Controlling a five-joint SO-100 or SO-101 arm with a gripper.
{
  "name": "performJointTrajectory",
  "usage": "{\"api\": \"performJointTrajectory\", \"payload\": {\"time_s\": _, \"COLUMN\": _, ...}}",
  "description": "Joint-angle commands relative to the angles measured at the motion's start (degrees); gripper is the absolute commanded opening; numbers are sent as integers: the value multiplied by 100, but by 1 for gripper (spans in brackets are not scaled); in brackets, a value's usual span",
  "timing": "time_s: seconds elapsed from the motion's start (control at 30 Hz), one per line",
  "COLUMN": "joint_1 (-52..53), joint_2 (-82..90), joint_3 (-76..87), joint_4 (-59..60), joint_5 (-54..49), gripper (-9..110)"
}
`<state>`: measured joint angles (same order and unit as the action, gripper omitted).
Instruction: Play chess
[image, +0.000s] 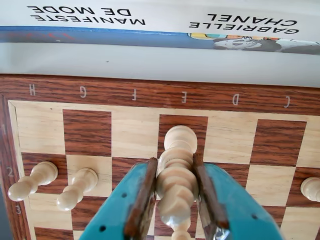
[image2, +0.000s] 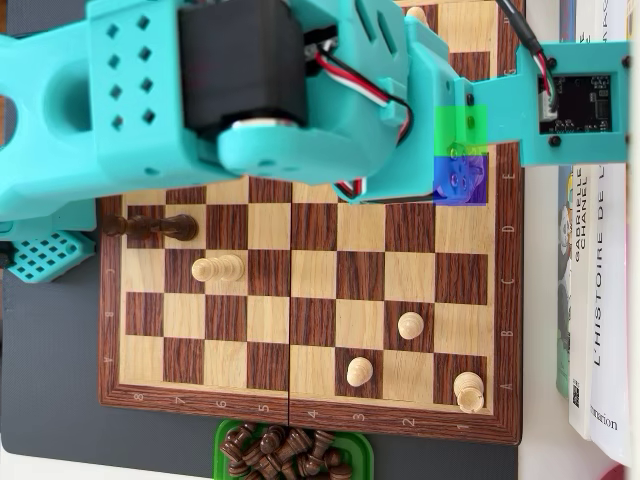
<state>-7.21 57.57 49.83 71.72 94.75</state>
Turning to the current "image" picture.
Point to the white wooden king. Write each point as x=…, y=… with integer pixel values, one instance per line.
x=178, y=180

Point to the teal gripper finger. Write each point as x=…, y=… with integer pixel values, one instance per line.
x=232, y=207
x=120, y=207

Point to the wooden folding chessboard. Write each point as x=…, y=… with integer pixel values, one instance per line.
x=87, y=130

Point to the white Gabrielle Chanel book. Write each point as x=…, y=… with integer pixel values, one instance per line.
x=162, y=10

